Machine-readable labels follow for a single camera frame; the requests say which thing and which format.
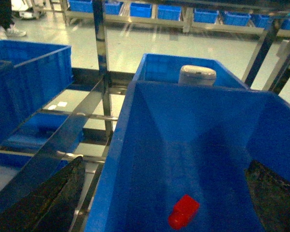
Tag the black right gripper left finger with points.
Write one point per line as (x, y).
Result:
(51, 207)

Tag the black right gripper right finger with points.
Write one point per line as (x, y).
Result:
(270, 196)

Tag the red toy block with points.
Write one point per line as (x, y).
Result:
(183, 212)

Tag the blue bin holding red block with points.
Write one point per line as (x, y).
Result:
(174, 140)

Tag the blue bin at far left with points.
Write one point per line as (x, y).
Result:
(31, 75)

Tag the white cylindrical container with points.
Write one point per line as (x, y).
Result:
(197, 75)

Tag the blue bin behind target bin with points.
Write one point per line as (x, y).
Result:
(166, 68)

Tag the steel rack upright post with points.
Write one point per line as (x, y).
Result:
(101, 48)

